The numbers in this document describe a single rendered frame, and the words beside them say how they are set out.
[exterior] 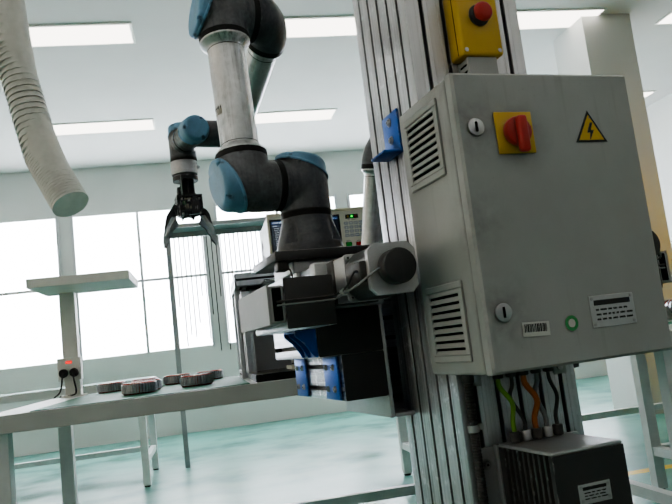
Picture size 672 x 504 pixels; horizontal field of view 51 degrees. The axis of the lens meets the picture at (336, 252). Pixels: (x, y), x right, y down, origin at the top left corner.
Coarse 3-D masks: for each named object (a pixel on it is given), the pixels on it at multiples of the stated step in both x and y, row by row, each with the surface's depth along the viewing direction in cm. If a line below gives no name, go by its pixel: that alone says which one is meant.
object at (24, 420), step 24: (264, 384) 206; (288, 384) 207; (24, 408) 225; (72, 408) 196; (96, 408) 197; (120, 408) 198; (144, 408) 199; (168, 408) 201; (192, 408) 202; (0, 432) 192
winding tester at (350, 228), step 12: (276, 216) 254; (336, 216) 258; (360, 216) 259; (264, 228) 267; (348, 228) 258; (360, 228) 259; (264, 240) 272; (348, 240) 257; (360, 240) 258; (264, 252) 276
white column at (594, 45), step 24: (576, 24) 599; (600, 24) 593; (624, 24) 597; (576, 48) 603; (600, 48) 590; (624, 48) 594; (576, 72) 606; (600, 72) 586; (624, 72) 590; (648, 120) 588; (648, 144) 584; (648, 168) 581; (648, 192) 578; (624, 360) 576; (648, 360) 556; (624, 384) 579
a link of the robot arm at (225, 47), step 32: (192, 0) 164; (224, 0) 160; (256, 0) 163; (192, 32) 161; (224, 32) 158; (256, 32) 165; (224, 64) 157; (224, 96) 156; (224, 128) 155; (256, 128) 158; (224, 160) 150; (256, 160) 152; (224, 192) 149; (256, 192) 151
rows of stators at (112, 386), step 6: (198, 372) 287; (204, 372) 285; (210, 372) 285; (216, 372) 286; (222, 372) 289; (144, 378) 289; (150, 378) 282; (156, 378) 284; (168, 378) 283; (174, 378) 282; (216, 378) 286; (102, 384) 278; (108, 384) 277; (114, 384) 278; (120, 384) 280; (168, 384) 283; (102, 390) 277; (108, 390) 277; (114, 390) 278; (120, 390) 280
